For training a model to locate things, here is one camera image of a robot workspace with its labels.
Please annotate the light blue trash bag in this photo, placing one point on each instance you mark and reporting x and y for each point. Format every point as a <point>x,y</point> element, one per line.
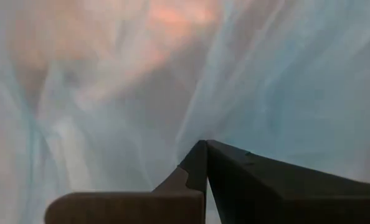
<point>266,77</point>

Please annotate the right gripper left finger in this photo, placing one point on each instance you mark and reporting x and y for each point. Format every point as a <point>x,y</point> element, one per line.
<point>126,208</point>

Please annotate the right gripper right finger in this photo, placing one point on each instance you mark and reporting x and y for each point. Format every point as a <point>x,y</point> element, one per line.
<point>297,199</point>

